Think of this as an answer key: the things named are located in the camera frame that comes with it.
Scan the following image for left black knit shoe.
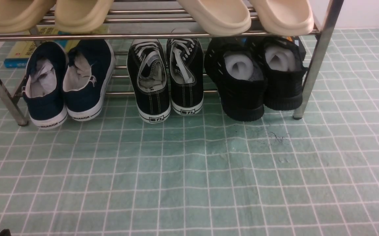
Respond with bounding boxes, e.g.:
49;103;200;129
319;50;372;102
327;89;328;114
204;37;267;122

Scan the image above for blue yellow book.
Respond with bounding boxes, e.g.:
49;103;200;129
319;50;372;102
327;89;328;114
4;26;79;68

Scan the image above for left black canvas sneaker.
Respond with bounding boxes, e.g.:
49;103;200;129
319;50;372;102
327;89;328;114
126;39;171;124

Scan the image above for black canvas sneaker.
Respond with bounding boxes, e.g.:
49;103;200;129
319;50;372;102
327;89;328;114
166;38;204;116
126;39;171;124

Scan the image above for right black knit shoe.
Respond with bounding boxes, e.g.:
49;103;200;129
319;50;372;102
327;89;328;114
255;36;307;111

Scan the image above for left cream slipper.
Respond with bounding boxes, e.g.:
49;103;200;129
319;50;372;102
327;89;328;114
178;0;251;36

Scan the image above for right olive green slipper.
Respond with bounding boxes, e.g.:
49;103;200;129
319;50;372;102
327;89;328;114
54;0;114;33

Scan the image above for navy slip-on shoe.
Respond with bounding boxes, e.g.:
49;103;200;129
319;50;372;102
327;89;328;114
62;39;116;122
22;41;68;129

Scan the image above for cream slipper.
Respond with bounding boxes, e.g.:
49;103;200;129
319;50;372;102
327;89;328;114
178;0;251;36
249;0;314;36

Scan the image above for silver metal shoe rack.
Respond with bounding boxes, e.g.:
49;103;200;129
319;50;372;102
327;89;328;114
0;0;344;127

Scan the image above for black knit shoe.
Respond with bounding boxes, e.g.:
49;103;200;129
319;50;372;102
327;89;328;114
255;36;307;111
204;37;267;122

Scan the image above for right cream slipper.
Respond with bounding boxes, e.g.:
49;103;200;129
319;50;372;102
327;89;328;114
249;0;314;36

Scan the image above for left olive green slipper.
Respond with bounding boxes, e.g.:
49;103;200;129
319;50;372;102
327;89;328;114
0;0;56;33

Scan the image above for olive green slipper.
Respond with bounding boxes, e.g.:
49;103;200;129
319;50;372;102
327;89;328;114
0;0;56;33
54;0;114;33

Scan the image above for right black canvas sneaker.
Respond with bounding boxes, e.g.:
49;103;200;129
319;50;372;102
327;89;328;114
166;38;204;116

